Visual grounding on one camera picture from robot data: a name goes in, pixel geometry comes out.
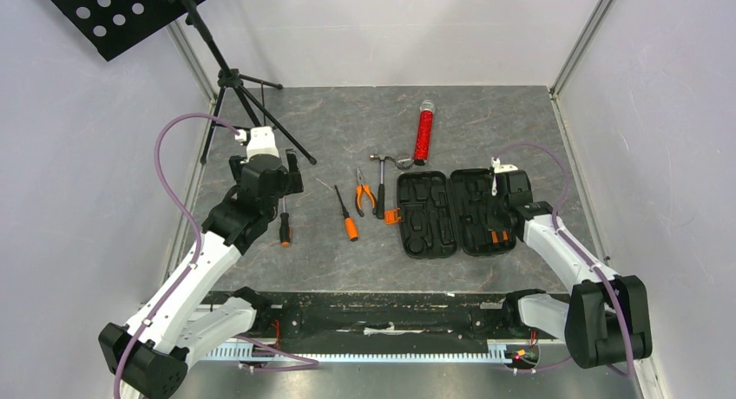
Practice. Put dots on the orange handle pliers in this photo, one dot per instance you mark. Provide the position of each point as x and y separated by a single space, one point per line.
363 190

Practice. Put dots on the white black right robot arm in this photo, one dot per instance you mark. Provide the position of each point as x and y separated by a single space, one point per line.
606 319

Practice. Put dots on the small orange black screwdriver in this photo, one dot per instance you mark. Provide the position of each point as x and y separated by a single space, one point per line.
285 230

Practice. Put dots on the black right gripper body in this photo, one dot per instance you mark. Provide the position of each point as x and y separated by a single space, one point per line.
509 192

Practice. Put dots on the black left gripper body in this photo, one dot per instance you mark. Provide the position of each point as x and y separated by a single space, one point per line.
295 184

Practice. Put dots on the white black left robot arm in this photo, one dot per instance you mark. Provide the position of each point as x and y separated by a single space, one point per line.
153 351

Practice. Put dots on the black plastic tool case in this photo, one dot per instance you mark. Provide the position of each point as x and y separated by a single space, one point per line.
438 215

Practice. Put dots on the steel claw hammer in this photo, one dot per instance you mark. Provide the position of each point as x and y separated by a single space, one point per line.
381 159

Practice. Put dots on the large orange handle screwdriver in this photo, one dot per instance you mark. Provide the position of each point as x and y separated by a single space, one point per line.
350 227

